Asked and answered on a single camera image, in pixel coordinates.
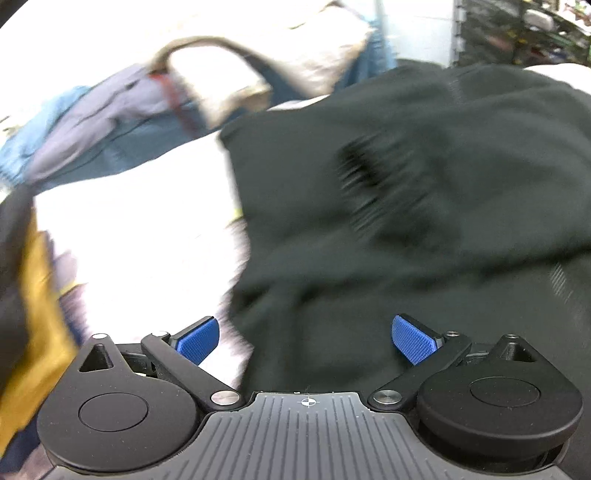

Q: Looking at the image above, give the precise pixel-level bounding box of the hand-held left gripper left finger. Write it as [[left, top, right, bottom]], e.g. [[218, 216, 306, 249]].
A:
[[78, 317, 243, 412]]

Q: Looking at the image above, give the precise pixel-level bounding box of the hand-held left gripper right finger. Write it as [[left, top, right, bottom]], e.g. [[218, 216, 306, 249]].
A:
[[368, 315, 541, 409]]

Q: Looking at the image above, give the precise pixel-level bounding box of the black garment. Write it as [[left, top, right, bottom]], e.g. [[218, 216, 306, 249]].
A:
[[219, 60, 591, 398]]

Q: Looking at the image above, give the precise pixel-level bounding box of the pile of mixed clothes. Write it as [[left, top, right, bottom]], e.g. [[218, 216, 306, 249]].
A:
[[41, 11, 398, 191]]

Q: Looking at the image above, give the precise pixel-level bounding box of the yellow cloth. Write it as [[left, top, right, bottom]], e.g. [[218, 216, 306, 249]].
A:
[[0, 222, 80, 435]]

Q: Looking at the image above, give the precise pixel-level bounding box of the dark cloth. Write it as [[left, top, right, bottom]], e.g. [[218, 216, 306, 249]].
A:
[[0, 185, 38, 324]]

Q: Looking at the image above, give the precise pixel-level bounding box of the lavender cloth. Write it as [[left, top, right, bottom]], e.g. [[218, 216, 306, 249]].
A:
[[28, 65, 178, 182]]

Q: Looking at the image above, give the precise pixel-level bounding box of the beige cloth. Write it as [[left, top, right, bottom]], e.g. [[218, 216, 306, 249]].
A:
[[148, 0, 376, 136]]

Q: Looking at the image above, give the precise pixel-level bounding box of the light blue cloth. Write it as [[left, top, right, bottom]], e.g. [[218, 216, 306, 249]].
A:
[[0, 85, 93, 185]]

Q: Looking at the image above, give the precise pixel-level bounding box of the metal rack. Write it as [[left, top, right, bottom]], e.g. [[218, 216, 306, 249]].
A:
[[455, 0, 591, 70]]

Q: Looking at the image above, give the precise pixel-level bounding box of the red strap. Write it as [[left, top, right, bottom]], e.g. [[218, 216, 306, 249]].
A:
[[154, 71, 199, 136]]

